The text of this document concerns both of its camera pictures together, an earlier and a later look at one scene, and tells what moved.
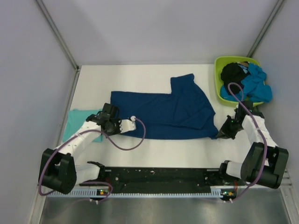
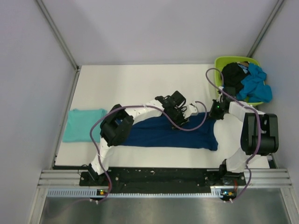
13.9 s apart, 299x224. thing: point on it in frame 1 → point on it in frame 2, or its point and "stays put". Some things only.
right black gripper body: [231, 128] → [216, 112]
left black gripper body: [114, 128] → [176, 115]
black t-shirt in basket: [232, 73] stays put
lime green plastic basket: [219, 62] stays put
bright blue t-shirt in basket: [254, 86] stays put
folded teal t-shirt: [75, 117] stays put
